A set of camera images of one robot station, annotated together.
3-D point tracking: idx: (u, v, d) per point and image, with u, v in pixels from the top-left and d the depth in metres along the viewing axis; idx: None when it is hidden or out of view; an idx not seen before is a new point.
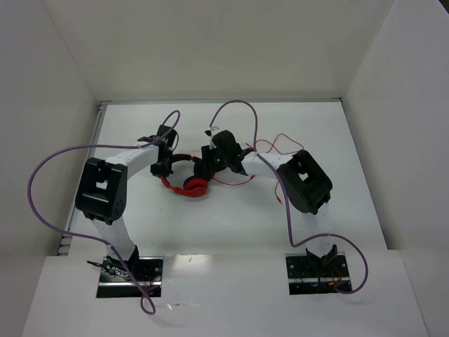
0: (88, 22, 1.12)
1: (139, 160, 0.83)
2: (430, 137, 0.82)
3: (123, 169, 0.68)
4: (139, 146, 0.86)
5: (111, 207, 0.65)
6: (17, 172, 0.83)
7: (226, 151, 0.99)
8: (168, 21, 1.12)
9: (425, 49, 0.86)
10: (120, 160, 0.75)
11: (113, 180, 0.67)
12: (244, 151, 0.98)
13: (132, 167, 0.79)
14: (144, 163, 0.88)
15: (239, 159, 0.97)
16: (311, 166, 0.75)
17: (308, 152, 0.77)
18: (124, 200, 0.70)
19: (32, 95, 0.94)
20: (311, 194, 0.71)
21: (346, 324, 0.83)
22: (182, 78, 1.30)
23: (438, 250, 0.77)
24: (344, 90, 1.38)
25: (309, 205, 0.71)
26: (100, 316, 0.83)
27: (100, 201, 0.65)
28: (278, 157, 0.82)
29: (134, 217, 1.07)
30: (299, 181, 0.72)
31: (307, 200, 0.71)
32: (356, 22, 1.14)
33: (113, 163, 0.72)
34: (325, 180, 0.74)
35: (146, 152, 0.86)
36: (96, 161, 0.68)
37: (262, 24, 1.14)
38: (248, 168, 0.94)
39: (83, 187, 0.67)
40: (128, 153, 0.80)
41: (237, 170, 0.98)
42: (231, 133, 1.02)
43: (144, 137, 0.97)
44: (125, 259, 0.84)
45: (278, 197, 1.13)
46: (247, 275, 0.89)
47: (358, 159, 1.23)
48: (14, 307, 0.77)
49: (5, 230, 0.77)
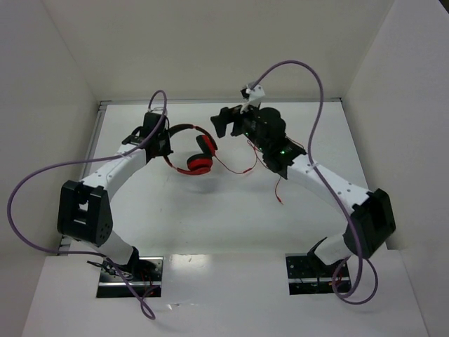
0: (87, 22, 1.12)
1: (124, 173, 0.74)
2: (430, 137, 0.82)
3: (102, 194, 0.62)
4: (121, 154, 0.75)
5: (96, 234, 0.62)
6: (17, 172, 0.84)
7: (272, 140, 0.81)
8: (168, 20, 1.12)
9: (425, 48, 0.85)
10: (100, 179, 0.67)
11: (93, 208, 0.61)
12: (292, 146, 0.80)
13: (116, 183, 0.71)
14: (130, 171, 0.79)
15: (282, 156, 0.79)
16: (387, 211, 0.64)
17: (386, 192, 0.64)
18: (110, 220, 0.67)
19: (32, 95, 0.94)
20: (375, 244, 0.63)
21: (346, 324, 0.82)
22: (182, 78, 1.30)
23: (439, 250, 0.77)
24: (344, 89, 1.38)
25: (367, 253, 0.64)
26: (100, 316, 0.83)
27: (83, 229, 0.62)
28: (347, 189, 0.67)
29: (133, 217, 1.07)
30: (372, 229, 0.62)
31: (370, 249, 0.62)
32: (356, 22, 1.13)
33: (91, 185, 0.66)
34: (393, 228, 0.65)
35: (131, 161, 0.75)
36: (73, 186, 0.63)
37: (262, 24, 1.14)
38: (290, 174, 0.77)
39: (63, 214, 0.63)
40: (109, 167, 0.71)
41: (275, 170, 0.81)
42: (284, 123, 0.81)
43: (128, 138, 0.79)
44: (124, 261, 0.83)
45: (278, 197, 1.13)
46: (246, 275, 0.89)
47: (358, 159, 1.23)
48: (13, 307, 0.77)
49: (5, 230, 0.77)
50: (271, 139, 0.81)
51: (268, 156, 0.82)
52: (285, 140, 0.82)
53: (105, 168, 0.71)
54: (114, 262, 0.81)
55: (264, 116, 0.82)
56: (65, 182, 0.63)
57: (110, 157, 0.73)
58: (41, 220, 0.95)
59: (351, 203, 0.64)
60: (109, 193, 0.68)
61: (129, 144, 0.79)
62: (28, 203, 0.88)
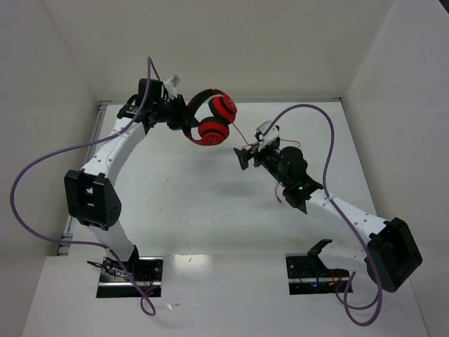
0: (87, 21, 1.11)
1: (125, 150, 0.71)
2: (430, 137, 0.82)
3: (105, 182, 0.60)
4: (118, 132, 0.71)
5: (106, 217, 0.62)
6: (17, 173, 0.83)
7: (292, 177, 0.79)
8: (168, 20, 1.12)
9: (426, 48, 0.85)
10: (100, 164, 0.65)
11: (98, 194, 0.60)
12: (311, 182, 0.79)
13: (117, 163, 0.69)
14: (132, 146, 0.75)
15: (302, 192, 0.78)
16: (407, 240, 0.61)
17: (404, 222, 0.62)
18: (117, 200, 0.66)
19: (31, 94, 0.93)
20: (400, 277, 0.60)
21: (346, 324, 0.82)
22: (182, 78, 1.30)
23: (439, 250, 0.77)
24: (344, 89, 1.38)
25: (393, 287, 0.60)
26: (99, 316, 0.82)
27: (93, 214, 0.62)
28: (363, 219, 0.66)
29: (134, 217, 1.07)
30: (394, 260, 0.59)
31: (395, 284, 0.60)
32: (356, 22, 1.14)
33: (92, 173, 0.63)
34: (415, 260, 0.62)
35: (129, 137, 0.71)
36: (76, 174, 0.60)
37: (262, 24, 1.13)
38: (309, 208, 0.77)
39: (71, 201, 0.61)
40: (109, 149, 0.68)
41: (294, 205, 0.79)
42: (303, 159, 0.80)
43: (122, 111, 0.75)
44: (125, 259, 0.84)
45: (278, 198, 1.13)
46: (246, 276, 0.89)
47: (358, 159, 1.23)
48: (14, 307, 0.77)
49: (5, 230, 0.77)
50: (292, 176, 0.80)
51: (287, 192, 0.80)
52: (304, 175, 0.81)
53: (104, 151, 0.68)
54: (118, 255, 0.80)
55: (284, 154, 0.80)
56: (68, 171, 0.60)
57: (106, 138, 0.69)
58: (42, 220, 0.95)
59: (369, 232, 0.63)
60: (111, 178, 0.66)
61: (125, 118, 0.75)
62: (28, 202, 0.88)
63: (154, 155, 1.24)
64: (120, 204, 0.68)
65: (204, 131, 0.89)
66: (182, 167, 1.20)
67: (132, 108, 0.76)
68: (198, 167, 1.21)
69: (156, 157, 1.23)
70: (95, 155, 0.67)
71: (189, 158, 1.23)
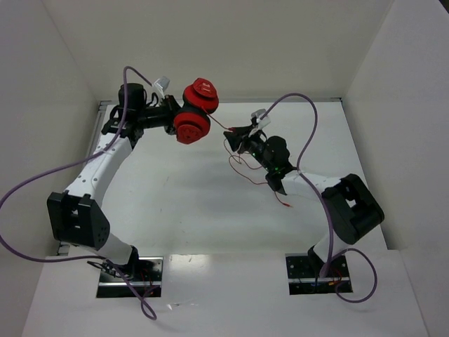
0: (87, 22, 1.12)
1: (111, 168, 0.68)
2: (430, 137, 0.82)
3: (92, 203, 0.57)
4: (102, 148, 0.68)
5: (94, 240, 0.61)
6: (17, 173, 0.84)
7: (276, 163, 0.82)
8: (168, 20, 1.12)
9: (426, 48, 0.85)
10: (85, 184, 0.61)
11: (85, 217, 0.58)
12: (290, 167, 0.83)
13: (104, 182, 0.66)
14: (119, 163, 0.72)
15: (280, 175, 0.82)
16: (363, 193, 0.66)
17: (359, 176, 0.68)
18: (106, 221, 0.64)
19: (32, 94, 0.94)
20: (358, 224, 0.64)
21: (346, 324, 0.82)
22: (182, 78, 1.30)
23: (439, 250, 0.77)
24: (344, 89, 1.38)
25: (356, 236, 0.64)
26: (100, 315, 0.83)
27: (81, 235, 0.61)
28: (323, 180, 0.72)
29: (133, 217, 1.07)
30: (350, 210, 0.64)
31: (354, 230, 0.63)
32: (355, 22, 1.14)
33: (76, 195, 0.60)
34: (377, 211, 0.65)
35: (115, 154, 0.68)
36: (60, 197, 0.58)
37: (262, 24, 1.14)
38: (287, 189, 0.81)
39: (56, 225, 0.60)
40: (93, 168, 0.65)
41: (274, 188, 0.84)
42: (285, 144, 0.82)
43: (106, 127, 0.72)
44: (125, 262, 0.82)
45: (285, 202, 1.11)
46: (246, 275, 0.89)
47: (358, 159, 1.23)
48: (13, 307, 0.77)
49: (5, 231, 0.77)
50: (275, 163, 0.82)
51: (267, 175, 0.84)
52: (287, 162, 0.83)
53: (88, 169, 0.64)
54: (114, 262, 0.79)
55: (269, 141, 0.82)
56: (52, 194, 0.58)
57: (90, 157, 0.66)
58: (42, 220, 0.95)
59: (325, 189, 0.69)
60: (97, 199, 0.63)
61: (109, 133, 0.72)
62: (29, 203, 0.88)
63: (154, 155, 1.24)
64: (108, 225, 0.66)
65: (184, 126, 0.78)
66: (182, 167, 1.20)
67: (116, 123, 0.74)
68: (197, 167, 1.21)
69: (156, 158, 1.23)
70: (79, 175, 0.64)
71: (189, 158, 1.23)
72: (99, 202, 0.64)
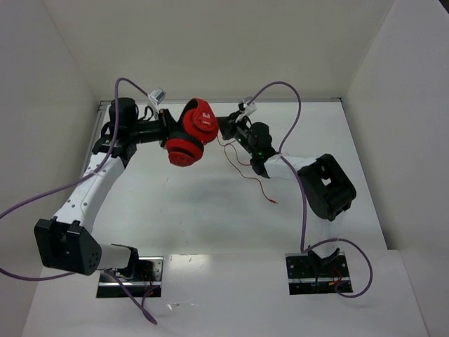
0: (87, 22, 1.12)
1: (102, 189, 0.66)
2: (430, 137, 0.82)
3: (81, 231, 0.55)
4: (92, 170, 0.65)
5: (83, 266, 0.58)
6: (16, 173, 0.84)
7: (258, 148, 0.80)
8: (168, 21, 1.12)
9: (425, 48, 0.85)
10: (74, 210, 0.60)
11: (74, 244, 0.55)
12: (272, 152, 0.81)
13: (94, 205, 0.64)
14: (111, 182, 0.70)
15: (263, 159, 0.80)
16: (336, 173, 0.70)
17: (332, 156, 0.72)
18: (96, 246, 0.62)
19: (32, 94, 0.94)
20: (331, 199, 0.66)
21: (345, 324, 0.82)
22: (182, 77, 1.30)
23: (439, 250, 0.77)
24: (344, 89, 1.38)
25: (329, 211, 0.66)
26: (99, 316, 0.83)
27: (70, 262, 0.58)
28: (301, 161, 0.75)
29: (132, 217, 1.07)
30: (323, 187, 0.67)
31: (327, 205, 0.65)
32: (355, 22, 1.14)
33: (65, 222, 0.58)
34: (350, 188, 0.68)
35: (106, 175, 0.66)
36: (49, 224, 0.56)
37: (262, 24, 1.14)
38: (270, 173, 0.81)
39: (44, 252, 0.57)
40: (83, 192, 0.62)
41: (258, 173, 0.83)
42: (266, 126, 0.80)
43: (97, 146, 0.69)
44: (123, 266, 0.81)
45: (271, 199, 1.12)
46: (245, 275, 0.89)
47: (358, 159, 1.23)
48: (12, 308, 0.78)
49: (5, 231, 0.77)
50: (258, 148, 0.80)
51: (252, 160, 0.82)
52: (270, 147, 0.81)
53: (78, 193, 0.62)
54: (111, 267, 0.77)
55: (252, 126, 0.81)
56: (39, 221, 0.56)
57: (79, 180, 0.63)
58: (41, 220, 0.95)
59: (302, 168, 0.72)
60: (88, 223, 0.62)
61: (100, 152, 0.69)
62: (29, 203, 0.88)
63: (153, 156, 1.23)
64: (99, 250, 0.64)
65: (172, 150, 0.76)
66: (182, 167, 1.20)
67: (107, 140, 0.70)
68: (196, 167, 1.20)
69: (156, 158, 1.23)
70: (69, 199, 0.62)
71: None
72: (90, 226, 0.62)
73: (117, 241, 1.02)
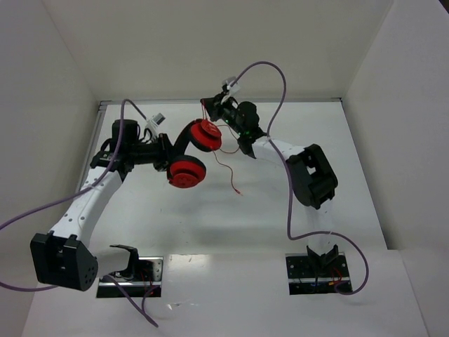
0: (87, 22, 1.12)
1: (99, 203, 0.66)
2: (430, 137, 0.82)
3: (78, 246, 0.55)
4: (90, 183, 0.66)
5: (80, 281, 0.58)
6: (16, 173, 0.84)
7: (246, 128, 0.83)
8: (167, 20, 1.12)
9: (425, 48, 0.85)
10: (71, 225, 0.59)
11: (71, 259, 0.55)
12: (259, 133, 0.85)
13: (91, 219, 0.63)
14: (108, 196, 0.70)
15: (251, 141, 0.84)
16: (322, 162, 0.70)
17: (320, 146, 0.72)
18: (92, 260, 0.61)
19: (32, 94, 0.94)
20: (313, 187, 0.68)
21: (345, 324, 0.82)
22: (182, 78, 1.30)
23: (439, 250, 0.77)
24: (344, 89, 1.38)
25: (311, 199, 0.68)
26: (99, 316, 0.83)
27: (66, 276, 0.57)
28: (289, 148, 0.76)
29: (132, 218, 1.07)
30: (307, 175, 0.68)
31: (310, 193, 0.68)
32: (355, 22, 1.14)
33: (62, 236, 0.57)
34: (332, 178, 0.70)
35: (104, 189, 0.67)
36: (45, 238, 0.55)
37: (262, 24, 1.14)
38: (257, 153, 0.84)
39: (40, 266, 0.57)
40: (81, 206, 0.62)
41: (245, 152, 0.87)
42: (255, 106, 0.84)
43: (95, 160, 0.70)
44: (123, 267, 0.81)
45: (236, 190, 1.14)
46: (246, 275, 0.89)
47: (358, 159, 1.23)
48: (12, 309, 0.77)
49: (5, 231, 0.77)
50: (246, 129, 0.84)
51: (239, 139, 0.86)
52: (257, 128, 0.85)
53: (75, 207, 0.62)
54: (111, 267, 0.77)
55: (240, 107, 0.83)
56: (36, 234, 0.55)
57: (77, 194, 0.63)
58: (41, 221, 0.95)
59: (290, 156, 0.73)
60: (85, 236, 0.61)
61: (99, 166, 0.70)
62: (28, 203, 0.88)
63: None
64: (95, 265, 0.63)
65: (177, 170, 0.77)
66: None
67: (105, 155, 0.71)
68: None
69: None
70: (66, 213, 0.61)
71: None
72: (87, 240, 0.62)
73: (118, 241, 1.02)
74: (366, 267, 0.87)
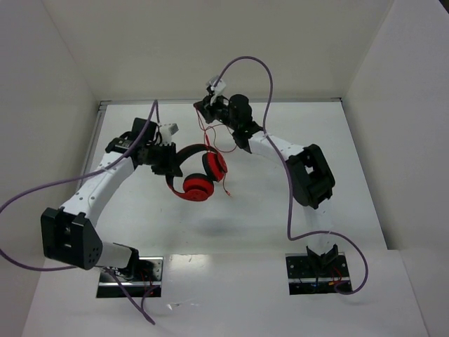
0: (87, 22, 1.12)
1: (111, 187, 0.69)
2: (430, 137, 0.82)
3: (85, 222, 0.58)
4: (104, 166, 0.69)
5: (83, 260, 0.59)
6: (16, 173, 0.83)
7: (240, 121, 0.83)
8: (168, 20, 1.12)
9: (425, 48, 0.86)
10: (81, 203, 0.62)
11: (77, 235, 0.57)
12: (255, 126, 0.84)
13: (101, 200, 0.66)
14: (119, 181, 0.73)
15: (247, 135, 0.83)
16: (320, 162, 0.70)
17: (318, 146, 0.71)
18: (98, 241, 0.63)
19: (32, 94, 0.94)
20: (311, 188, 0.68)
21: (345, 324, 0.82)
22: (182, 77, 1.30)
23: (439, 250, 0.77)
24: (344, 89, 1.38)
25: (309, 198, 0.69)
26: (99, 316, 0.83)
27: (71, 254, 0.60)
28: (288, 147, 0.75)
29: (132, 217, 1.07)
30: (306, 175, 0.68)
31: (307, 193, 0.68)
32: (355, 22, 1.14)
33: (72, 213, 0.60)
34: (328, 178, 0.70)
35: (116, 173, 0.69)
36: (55, 213, 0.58)
37: (262, 24, 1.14)
38: (252, 149, 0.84)
39: (47, 241, 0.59)
40: (92, 186, 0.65)
41: (242, 147, 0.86)
42: (246, 98, 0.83)
43: (111, 146, 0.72)
44: (123, 266, 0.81)
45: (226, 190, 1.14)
46: (245, 275, 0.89)
47: (358, 159, 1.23)
48: (12, 309, 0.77)
49: (5, 231, 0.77)
50: (239, 121, 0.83)
51: (235, 135, 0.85)
52: (251, 122, 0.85)
53: (87, 187, 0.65)
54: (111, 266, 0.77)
55: (231, 100, 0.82)
56: (47, 209, 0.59)
57: (90, 174, 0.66)
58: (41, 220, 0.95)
59: (289, 156, 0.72)
60: (93, 217, 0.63)
61: (113, 152, 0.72)
62: (28, 203, 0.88)
63: None
64: (101, 246, 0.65)
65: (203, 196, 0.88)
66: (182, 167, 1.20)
67: (121, 142, 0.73)
68: (196, 167, 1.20)
69: None
70: (77, 192, 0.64)
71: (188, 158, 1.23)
72: (94, 221, 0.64)
73: (118, 240, 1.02)
74: (365, 267, 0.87)
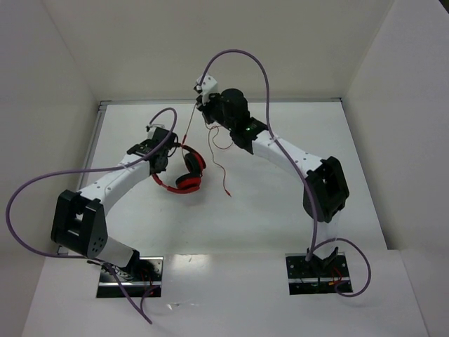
0: (86, 22, 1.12)
1: (126, 184, 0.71)
2: (430, 137, 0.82)
3: (98, 208, 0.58)
4: (123, 164, 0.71)
5: (88, 248, 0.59)
6: (16, 174, 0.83)
7: (236, 118, 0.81)
8: (167, 20, 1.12)
9: (425, 48, 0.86)
10: (98, 191, 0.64)
11: (88, 220, 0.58)
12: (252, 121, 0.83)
13: (116, 194, 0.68)
14: (134, 182, 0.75)
15: (248, 131, 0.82)
16: (338, 177, 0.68)
17: (337, 159, 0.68)
18: (104, 232, 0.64)
19: (31, 93, 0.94)
20: (328, 204, 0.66)
21: (344, 324, 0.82)
22: (182, 77, 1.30)
23: (438, 250, 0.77)
24: (345, 89, 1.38)
25: (325, 214, 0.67)
26: (99, 316, 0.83)
27: (76, 240, 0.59)
28: (303, 158, 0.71)
29: (132, 217, 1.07)
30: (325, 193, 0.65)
31: (325, 210, 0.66)
32: (355, 22, 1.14)
33: (88, 199, 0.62)
34: (343, 190, 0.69)
35: (133, 173, 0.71)
36: (71, 196, 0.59)
37: (262, 24, 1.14)
38: (256, 150, 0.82)
39: (57, 223, 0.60)
40: (109, 178, 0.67)
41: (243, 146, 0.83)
42: (238, 91, 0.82)
43: (132, 149, 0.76)
44: (123, 265, 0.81)
45: (226, 192, 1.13)
46: (245, 275, 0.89)
47: (358, 159, 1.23)
48: (12, 309, 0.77)
49: (5, 232, 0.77)
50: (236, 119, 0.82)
51: (234, 133, 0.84)
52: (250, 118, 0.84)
53: (105, 178, 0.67)
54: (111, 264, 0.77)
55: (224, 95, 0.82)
56: (64, 192, 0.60)
57: (111, 168, 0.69)
58: (41, 220, 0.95)
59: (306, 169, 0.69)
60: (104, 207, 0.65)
61: (134, 154, 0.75)
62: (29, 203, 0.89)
63: None
64: (105, 239, 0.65)
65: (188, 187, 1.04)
66: (182, 167, 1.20)
67: (142, 147, 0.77)
68: None
69: None
70: (95, 182, 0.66)
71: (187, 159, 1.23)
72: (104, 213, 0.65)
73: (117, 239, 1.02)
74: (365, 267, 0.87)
